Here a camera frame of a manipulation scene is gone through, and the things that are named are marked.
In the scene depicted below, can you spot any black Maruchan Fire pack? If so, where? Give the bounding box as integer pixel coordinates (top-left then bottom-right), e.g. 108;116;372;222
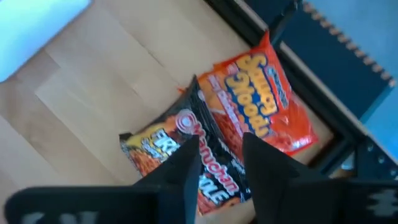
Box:
119;74;252;216

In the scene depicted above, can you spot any orange Saucy Noodles pack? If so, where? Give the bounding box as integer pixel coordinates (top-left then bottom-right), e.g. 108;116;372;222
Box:
178;30;320;158

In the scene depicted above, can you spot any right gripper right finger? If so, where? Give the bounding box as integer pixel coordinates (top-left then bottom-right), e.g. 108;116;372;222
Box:
241;132;398;224

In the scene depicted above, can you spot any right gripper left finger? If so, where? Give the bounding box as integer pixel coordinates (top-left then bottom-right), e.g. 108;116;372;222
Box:
4;134;203;224

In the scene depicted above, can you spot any white plastic bin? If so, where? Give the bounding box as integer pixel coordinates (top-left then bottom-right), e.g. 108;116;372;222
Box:
0;0;93;83

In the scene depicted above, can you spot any black hazard-striped floor mat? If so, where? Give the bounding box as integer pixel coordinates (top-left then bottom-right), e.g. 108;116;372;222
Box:
244;0;397;121

